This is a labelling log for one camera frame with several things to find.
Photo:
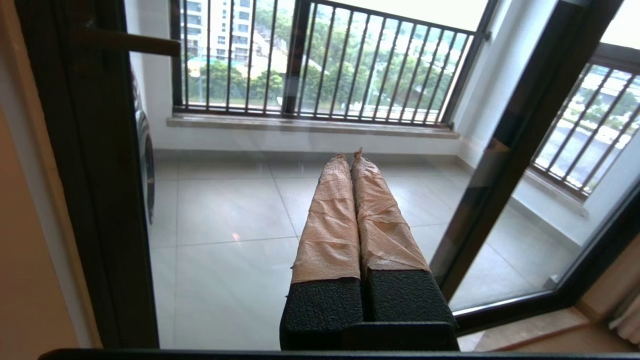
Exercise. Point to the silver front-load washing machine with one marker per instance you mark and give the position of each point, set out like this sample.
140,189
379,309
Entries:
146,165

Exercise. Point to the dark window frame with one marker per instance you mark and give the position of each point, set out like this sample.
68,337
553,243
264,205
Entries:
295,55

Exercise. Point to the dark framed sliding glass door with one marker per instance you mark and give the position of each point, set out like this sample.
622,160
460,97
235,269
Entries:
600,255

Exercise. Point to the stone side window sill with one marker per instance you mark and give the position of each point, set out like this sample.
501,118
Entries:
555,192

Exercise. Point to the dark-framed fixed glass door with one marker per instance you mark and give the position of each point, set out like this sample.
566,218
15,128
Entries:
520,135

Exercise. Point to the black balcony railing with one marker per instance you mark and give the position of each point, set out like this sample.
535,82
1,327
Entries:
400,22

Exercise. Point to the dark-framed sliding glass door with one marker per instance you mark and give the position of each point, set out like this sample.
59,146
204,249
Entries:
100,200

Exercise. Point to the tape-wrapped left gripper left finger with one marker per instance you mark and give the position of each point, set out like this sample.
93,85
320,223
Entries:
327,300

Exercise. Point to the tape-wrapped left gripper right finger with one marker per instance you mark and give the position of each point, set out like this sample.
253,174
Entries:
400,300

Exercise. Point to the black side window railing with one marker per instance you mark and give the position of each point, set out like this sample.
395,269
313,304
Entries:
615,52

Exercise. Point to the round dark washer door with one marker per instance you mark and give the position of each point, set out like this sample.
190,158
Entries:
148,170

